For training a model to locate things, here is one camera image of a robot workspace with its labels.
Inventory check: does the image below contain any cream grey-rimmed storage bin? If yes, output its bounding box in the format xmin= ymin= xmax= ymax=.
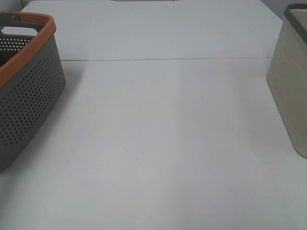
xmin=267 ymin=3 xmax=307 ymax=157

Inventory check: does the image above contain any grey orange-rimmed laundry basket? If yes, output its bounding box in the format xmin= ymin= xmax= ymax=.
xmin=0 ymin=11 xmax=66 ymax=171

